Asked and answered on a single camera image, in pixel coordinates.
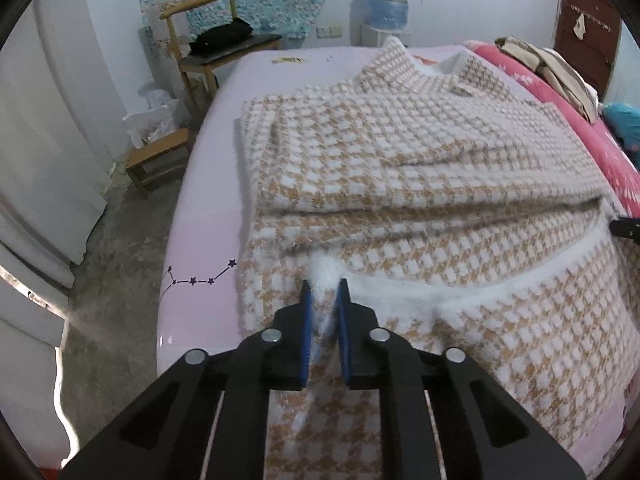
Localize beige white houndstooth coat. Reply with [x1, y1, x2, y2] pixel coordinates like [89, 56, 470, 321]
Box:
[234, 34, 637, 480]

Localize beige clothes pile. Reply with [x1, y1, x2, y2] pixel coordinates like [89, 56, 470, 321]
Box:
[495, 36, 599, 124]

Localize pink floral blanket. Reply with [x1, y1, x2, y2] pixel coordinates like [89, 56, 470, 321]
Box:
[464, 40, 640, 218]

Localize teal garment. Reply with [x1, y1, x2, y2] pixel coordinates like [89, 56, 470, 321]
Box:
[601, 103, 640, 169]

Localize pink bed sheet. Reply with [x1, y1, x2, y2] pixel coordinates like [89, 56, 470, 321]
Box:
[155, 43, 632, 480]

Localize small wooden stool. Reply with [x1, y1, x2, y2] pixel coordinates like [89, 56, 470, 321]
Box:
[125, 128, 192, 196]

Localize dark red wooden door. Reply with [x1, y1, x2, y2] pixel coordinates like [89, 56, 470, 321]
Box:
[554, 0, 622, 96]

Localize white plastic bag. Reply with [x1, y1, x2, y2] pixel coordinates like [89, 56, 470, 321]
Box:
[122, 89, 192, 148]

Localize wooden chair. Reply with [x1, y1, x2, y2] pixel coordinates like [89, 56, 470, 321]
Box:
[160, 0, 283, 113]

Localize white water dispenser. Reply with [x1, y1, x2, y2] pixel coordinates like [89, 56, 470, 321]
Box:
[360, 24, 411, 48]

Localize black garment on chair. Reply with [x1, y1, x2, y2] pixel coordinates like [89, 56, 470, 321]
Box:
[190, 18, 253, 58]

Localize white curtain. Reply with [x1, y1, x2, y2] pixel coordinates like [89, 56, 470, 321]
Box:
[1, 0, 128, 469]

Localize red box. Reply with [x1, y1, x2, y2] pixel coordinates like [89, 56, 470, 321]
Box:
[39, 468, 61, 480]

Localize blue water bottle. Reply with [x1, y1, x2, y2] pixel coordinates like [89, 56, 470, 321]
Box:
[367, 0, 409, 30]

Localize wall power socket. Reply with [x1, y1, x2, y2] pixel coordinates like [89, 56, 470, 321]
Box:
[316, 25, 343, 39]

